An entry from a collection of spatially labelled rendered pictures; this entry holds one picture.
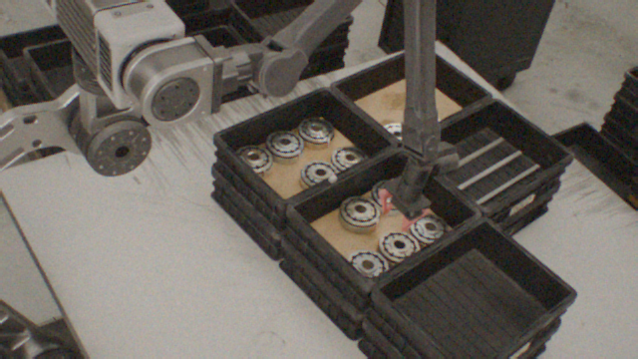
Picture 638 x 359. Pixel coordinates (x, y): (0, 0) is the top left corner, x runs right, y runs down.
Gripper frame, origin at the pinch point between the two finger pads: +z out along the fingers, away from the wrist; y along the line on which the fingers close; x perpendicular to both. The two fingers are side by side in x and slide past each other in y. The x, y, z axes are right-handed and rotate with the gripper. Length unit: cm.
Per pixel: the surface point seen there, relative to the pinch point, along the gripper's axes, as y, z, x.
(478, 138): 16, 9, -55
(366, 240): 5.0, 12.4, 0.5
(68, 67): 142, 55, 7
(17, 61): 180, 80, 8
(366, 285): -9.5, 3.2, 17.4
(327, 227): 13.7, 13.3, 5.9
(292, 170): 34.7, 14.2, 0.2
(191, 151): 65, 30, 9
